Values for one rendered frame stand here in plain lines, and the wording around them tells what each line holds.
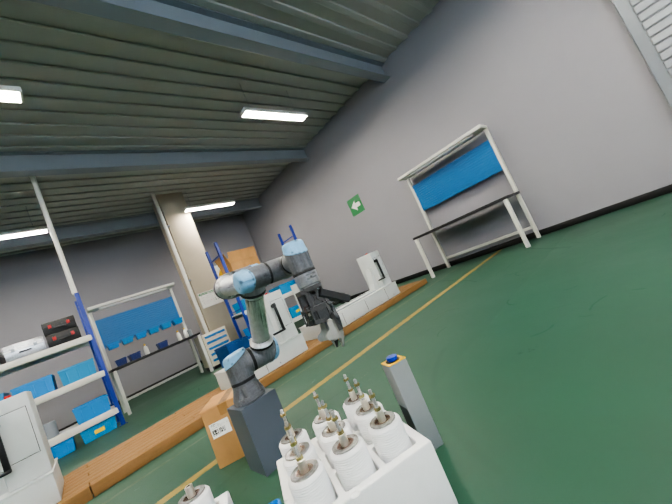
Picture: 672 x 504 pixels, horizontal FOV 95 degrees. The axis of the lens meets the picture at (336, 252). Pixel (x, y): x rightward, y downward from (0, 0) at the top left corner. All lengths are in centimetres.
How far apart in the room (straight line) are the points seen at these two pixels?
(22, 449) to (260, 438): 179
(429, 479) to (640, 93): 504
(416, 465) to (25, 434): 256
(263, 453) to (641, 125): 520
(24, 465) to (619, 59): 668
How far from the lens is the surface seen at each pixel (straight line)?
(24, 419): 301
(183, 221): 797
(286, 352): 337
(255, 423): 160
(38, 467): 303
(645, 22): 546
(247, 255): 649
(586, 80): 551
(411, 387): 118
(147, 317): 706
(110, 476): 292
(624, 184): 543
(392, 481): 94
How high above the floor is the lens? 66
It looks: 4 degrees up
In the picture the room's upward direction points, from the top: 24 degrees counter-clockwise
